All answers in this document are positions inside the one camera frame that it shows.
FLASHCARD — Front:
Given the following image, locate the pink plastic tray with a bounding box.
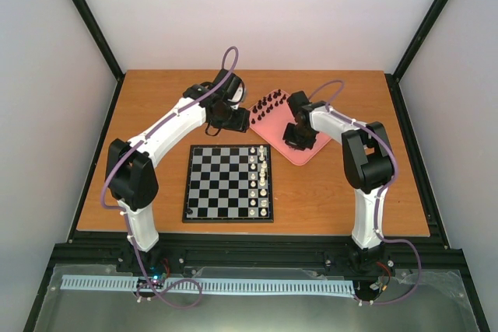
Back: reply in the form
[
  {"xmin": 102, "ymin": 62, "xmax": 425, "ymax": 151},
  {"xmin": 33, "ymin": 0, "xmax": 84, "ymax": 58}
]
[{"xmin": 249, "ymin": 89, "xmax": 331, "ymax": 166}]

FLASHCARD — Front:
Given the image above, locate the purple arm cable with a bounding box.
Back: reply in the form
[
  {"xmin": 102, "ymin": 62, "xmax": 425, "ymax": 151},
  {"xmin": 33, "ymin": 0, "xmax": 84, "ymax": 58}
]
[
  {"xmin": 309, "ymin": 79, "xmax": 423, "ymax": 306},
  {"xmin": 100, "ymin": 46, "xmax": 203, "ymax": 309}
]

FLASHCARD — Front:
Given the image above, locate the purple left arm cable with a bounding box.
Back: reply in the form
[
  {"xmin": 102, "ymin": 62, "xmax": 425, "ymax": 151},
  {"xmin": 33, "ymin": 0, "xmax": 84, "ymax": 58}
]
[{"xmin": 100, "ymin": 46, "xmax": 203, "ymax": 309}]

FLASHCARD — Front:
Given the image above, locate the light blue cable duct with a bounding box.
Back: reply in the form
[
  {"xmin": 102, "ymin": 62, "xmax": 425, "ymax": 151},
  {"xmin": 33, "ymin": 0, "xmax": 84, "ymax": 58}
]
[{"xmin": 60, "ymin": 274, "xmax": 355, "ymax": 298}]

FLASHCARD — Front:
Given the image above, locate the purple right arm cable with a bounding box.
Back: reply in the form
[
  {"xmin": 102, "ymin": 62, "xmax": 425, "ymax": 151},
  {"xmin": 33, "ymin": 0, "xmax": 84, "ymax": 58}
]
[{"xmin": 309, "ymin": 79, "xmax": 423, "ymax": 306}]

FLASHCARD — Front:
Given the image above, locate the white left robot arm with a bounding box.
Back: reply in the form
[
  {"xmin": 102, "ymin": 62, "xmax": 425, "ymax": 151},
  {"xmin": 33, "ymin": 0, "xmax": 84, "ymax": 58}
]
[{"xmin": 100, "ymin": 68, "xmax": 249, "ymax": 272}]

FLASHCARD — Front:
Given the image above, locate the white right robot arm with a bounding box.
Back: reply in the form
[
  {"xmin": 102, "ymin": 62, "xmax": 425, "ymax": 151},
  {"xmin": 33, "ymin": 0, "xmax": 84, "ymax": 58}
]
[{"xmin": 283, "ymin": 91, "xmax": 398, "ymax": 250}]

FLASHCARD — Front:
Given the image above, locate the black aluminium frame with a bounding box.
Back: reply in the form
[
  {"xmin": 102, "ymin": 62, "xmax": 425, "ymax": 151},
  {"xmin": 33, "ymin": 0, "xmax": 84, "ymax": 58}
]
[{"xmin": 24, "ymin": 0, "xmax": 489, "ymax": 331}]

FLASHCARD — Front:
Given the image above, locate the black and white chessboard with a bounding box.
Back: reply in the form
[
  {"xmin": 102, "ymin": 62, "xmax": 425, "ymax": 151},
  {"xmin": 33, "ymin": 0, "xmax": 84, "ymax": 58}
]
[{"xmin": 182, "ymin": 144, "xmax": 274, "ymax": 223}]

